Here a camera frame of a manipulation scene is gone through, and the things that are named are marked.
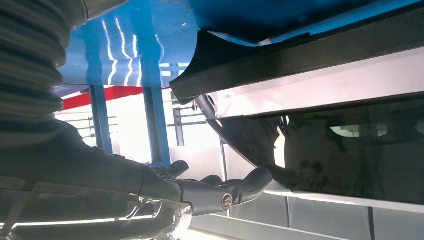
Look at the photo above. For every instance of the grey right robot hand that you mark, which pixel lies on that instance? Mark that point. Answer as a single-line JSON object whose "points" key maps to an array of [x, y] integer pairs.
{"points": [[82, 179]]}

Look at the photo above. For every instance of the red barrier belt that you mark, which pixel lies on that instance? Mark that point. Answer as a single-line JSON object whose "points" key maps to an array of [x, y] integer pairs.
{"points": [[116, 92]]}

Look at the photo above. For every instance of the white car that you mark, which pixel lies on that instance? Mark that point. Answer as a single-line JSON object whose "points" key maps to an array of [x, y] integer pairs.
{"points": [[331, 86]]}

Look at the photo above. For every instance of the blue metal shelf rack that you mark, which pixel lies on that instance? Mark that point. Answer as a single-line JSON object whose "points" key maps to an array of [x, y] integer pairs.
{"points": [[139, 49]]}

